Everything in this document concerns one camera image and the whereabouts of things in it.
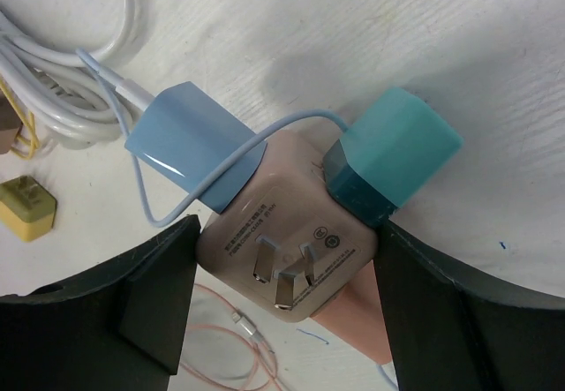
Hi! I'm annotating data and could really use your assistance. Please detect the light blue charger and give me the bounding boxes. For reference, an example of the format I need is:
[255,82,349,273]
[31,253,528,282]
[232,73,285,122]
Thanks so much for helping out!
[124,82,255,193]

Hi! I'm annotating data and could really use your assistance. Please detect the peach multi plug adapter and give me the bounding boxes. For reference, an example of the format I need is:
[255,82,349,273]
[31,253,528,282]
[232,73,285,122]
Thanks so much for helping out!
[193,128,380,327]

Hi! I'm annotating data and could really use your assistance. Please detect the beige pink plug adapter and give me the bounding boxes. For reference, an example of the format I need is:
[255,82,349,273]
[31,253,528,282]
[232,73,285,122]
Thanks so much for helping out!
[0,96,22,154]

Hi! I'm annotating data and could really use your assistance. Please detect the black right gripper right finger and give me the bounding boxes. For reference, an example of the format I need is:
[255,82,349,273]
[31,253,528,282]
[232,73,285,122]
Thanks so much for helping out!
[373,222,564,390]

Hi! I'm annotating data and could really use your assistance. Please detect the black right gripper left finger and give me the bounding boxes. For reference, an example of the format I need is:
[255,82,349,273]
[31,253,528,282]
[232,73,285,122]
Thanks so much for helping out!
[1,215,200,390]

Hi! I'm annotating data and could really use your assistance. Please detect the teal small plug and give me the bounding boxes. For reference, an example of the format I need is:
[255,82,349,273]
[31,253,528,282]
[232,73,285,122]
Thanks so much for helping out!
[322,87,463,228]

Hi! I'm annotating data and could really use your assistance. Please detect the white power strip cable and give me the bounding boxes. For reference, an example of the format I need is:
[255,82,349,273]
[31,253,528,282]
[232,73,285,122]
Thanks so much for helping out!
[0,0,151,152]

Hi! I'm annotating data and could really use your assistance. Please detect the yellow thin cable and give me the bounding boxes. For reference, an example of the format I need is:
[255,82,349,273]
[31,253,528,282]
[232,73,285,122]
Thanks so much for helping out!
[0,77,39,161]

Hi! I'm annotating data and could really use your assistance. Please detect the light blue thin cable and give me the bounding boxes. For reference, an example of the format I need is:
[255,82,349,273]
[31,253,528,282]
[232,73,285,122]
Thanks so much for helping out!
[75,46,398,391]

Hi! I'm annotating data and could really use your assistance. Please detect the yellow plug adapter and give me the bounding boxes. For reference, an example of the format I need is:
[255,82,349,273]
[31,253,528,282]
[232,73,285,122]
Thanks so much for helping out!
[1,175,57,243]

